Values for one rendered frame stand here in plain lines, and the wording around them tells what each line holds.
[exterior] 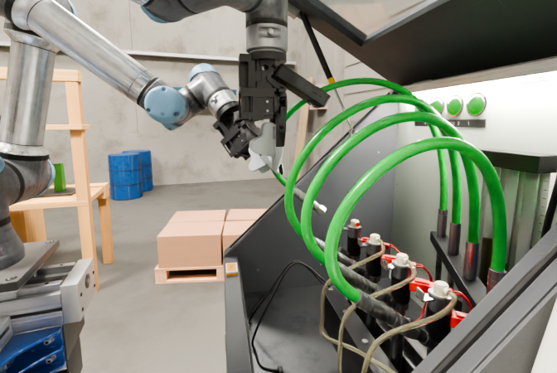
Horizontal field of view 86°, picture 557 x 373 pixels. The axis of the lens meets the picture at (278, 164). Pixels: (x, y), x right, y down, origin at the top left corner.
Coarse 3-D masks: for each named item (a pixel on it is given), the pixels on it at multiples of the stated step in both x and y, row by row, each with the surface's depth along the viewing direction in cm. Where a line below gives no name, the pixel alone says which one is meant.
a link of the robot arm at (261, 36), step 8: (256, 24) 50; (264, 24) 50; (272, 24) 50; (248, 32) 52; (256, 32) 50; (264, 32) 50; (272, 32) 49; (280, 32) 51; (248, 40) 52; (256, 40) 50; (264, 40) 50; (272, 40) 50; (280, 40) 51; (248, 48) 52; (256, 48) 51; (264, 48) 51; (272, 48) 51; (280, 48) 51
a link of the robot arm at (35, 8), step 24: (0, 0) 55; (24, 0) 56; (48, 0) 58; (24, 24) 59; (48, 24) 57; (72, 24) 59; (72, 48) 59; (96, 48) 59; (96, 72) 61; (120, 72) 60; (144, 72) 62; (144, 96) 62; (168, 96) 60; (168, 120) 62
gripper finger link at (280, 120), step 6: (282, 102) 53; (282, 108) 51; (276, 114) 52; (282, 114) 52; (276, 120) 52; (282, 120) 52; (276, 126) 53; (282, 126) 52; (276, 132) 53; (282, 132) 52; (276, 138) 53; (282, 138) 53; (276, 144) 53; (282, 144) 53
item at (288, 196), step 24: (384, 96) 48; (408, 96) 49; (336, 120) 47; (312, 144) 47; (456, 168) 52; (288, 192) 47; (456, 192) 53; (288, 216) 48; (456, 216) 54; (456, 240) 54
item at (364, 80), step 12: (336, 84) 63; (348, 84) 63; (360, 84) 63; (372, 84) 62; (384, 84) 62; (396, 84) 61; (432, 132) 61; (444, 156) 61; (444, 168) 62; (444, 180) 62; (444, 192) 62; (444, 204) 62
